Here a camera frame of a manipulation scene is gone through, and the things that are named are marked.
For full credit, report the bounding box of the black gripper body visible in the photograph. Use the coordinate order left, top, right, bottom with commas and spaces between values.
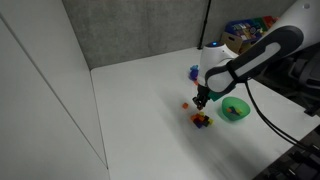
196, 84, 211, 103

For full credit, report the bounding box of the green plastic bowl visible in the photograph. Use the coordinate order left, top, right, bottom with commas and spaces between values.
221, 96, 251, 122

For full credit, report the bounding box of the multicoloured toy cluster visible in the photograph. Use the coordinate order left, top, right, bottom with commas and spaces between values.
188, 64, 201, 82

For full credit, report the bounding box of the brown cardboard box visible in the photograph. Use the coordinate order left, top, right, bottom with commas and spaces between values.
219, 31, 244, 55

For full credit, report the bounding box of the black vertical pole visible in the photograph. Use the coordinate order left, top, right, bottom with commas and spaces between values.
197, 0, 212, 51

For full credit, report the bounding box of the colourful toy bin shelf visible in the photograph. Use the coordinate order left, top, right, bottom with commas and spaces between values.
223, 15, 280, 54

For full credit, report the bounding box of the black office chair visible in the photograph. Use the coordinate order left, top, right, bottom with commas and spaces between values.
253, 42, 320, 117

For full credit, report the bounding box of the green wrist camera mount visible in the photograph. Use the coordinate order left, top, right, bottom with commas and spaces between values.
208, 89, 224, 102

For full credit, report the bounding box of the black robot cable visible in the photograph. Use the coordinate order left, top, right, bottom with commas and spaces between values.
256, 109, 320, 158
245, 79, 320, 152

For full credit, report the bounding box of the black equipment frame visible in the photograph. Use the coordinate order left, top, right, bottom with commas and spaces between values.
256, 126, 320, 180

